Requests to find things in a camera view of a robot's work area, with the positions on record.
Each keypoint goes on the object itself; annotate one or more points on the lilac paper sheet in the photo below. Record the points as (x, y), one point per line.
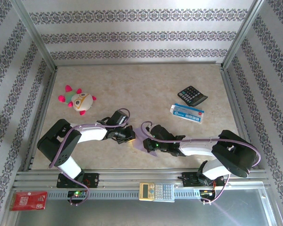
(139, 142)

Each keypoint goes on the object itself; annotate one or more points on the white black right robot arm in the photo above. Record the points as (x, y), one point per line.
(195, 147)

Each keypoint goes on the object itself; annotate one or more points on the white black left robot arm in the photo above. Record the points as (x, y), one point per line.
(92, 135)

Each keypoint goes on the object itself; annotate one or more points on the shiny steel sheet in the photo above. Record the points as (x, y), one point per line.
(132, 214)

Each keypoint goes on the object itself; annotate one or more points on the blue white packet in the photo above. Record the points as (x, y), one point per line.
(188, 113)

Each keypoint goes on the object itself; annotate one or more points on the beige scientific calculator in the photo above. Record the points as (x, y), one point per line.
(155, 191)

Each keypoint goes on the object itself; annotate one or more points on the plush toy with pink feet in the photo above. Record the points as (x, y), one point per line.
(81, 101)

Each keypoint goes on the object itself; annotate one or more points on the black desk calculator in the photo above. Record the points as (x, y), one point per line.
(192, 95)

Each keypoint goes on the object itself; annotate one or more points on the red packet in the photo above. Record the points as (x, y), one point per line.
(28, 201)

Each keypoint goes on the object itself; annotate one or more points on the wide aluminium mounting rail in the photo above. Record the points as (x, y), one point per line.
(136, 176)

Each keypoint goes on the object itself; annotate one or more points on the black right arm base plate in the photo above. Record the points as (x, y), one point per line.
(187, 180)

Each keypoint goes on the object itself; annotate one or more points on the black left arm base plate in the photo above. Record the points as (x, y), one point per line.
(94, 180)

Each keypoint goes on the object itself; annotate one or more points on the thin aluminium wall rail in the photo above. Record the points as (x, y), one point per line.
(136, 63)

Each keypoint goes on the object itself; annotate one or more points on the aluminium side rail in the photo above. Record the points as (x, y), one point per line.
(42, 106)
(235, 106)

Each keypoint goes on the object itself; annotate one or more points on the aluminium frame post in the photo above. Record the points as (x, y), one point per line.
(243, 30)
(34, 30)

